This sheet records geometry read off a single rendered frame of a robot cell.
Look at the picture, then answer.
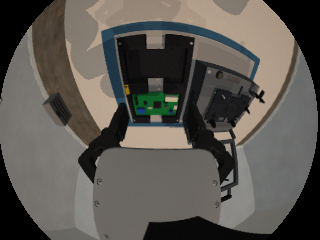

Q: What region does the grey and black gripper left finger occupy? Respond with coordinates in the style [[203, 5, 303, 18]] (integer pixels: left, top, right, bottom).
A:
[[78, 103, 130, 184]]

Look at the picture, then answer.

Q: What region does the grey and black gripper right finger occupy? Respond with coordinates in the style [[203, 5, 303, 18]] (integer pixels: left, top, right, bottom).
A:
[[186, 104, 235, 185]]

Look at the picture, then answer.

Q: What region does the green circuit board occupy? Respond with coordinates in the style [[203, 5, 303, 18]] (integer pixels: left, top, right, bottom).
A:
[[132, 92, 180, 115]]

